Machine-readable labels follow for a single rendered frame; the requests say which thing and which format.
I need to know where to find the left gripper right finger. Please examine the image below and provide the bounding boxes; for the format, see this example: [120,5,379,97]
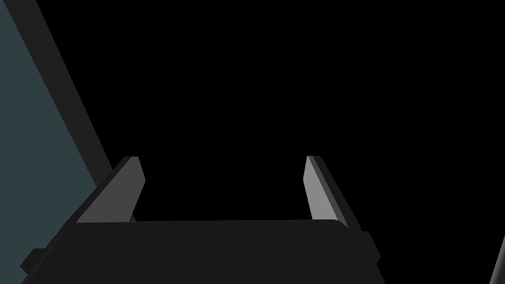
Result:
[303,155,363,232]

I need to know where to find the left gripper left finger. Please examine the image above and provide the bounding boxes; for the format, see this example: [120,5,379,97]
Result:
[75,156,146,223]

